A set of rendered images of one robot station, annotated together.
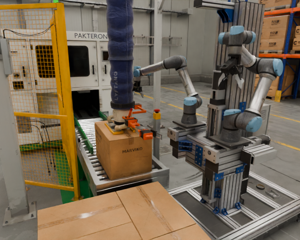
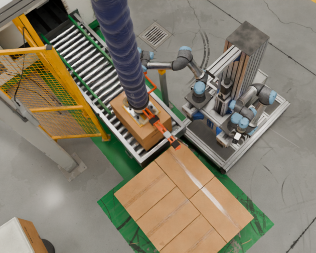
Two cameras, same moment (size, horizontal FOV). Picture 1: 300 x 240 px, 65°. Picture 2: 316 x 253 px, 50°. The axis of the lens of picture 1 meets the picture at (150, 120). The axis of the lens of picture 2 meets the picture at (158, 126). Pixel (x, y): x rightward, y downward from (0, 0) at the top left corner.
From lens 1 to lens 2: 2.68 m
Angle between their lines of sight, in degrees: 51
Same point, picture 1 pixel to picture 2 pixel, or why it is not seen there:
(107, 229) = (164, 196)
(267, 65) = (265, 99)
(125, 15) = (135, 65)
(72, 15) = not seen: outside the picture
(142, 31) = not seen: outside the picture
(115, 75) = (133, 95)
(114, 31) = (127, 77)
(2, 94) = (36, 133)
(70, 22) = not seen: outside the picture
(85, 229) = (152, 200)
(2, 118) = (42, 143)
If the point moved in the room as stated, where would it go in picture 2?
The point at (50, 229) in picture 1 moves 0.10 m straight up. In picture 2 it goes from (132, 206) to (130, 205)
